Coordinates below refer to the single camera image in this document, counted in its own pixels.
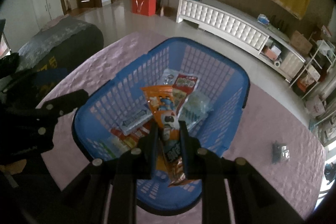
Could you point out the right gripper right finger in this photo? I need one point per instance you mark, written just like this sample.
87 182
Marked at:
232 191

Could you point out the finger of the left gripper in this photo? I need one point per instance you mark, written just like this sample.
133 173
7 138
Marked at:
62 105

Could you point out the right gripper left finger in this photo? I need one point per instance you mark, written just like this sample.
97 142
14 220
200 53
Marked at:
106 192

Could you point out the green edged cracker pack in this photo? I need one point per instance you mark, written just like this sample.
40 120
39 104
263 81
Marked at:
109 149

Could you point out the orange long snack bar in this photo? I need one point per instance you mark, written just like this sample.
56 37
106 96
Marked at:
161 103

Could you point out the clear grey biscuit bag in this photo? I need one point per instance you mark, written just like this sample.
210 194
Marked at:
280 152

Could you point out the clear blue candy bag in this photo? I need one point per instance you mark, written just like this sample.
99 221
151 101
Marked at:
196 108

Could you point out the red white large snack pack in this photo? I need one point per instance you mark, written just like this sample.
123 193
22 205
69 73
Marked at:
183 85

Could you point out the red orange snack packet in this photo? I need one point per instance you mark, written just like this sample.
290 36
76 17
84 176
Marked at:
131 140

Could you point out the small blue wafer packet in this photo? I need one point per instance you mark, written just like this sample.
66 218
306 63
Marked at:
134 119

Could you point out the pink quilted tablecloth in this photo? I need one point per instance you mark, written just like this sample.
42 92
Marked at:
245 120

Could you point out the dark covered sofa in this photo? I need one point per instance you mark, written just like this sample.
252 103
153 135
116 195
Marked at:
65 45

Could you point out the white pink shopping bag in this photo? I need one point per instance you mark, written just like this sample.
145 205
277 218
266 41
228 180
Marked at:
315 106

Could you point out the blue plastic basket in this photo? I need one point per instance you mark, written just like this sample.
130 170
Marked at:
155 195

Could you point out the white roll in cabinet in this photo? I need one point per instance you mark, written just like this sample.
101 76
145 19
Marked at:
277 63

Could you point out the white metal shelf rack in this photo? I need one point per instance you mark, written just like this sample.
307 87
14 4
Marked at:
319 63

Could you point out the white tufted tv cabinet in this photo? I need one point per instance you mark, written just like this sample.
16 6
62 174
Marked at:
243 31

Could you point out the brown cardboard box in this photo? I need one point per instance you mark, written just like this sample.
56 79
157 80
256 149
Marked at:
300 43

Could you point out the blue tissue box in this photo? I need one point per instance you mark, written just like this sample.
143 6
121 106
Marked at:
262 19

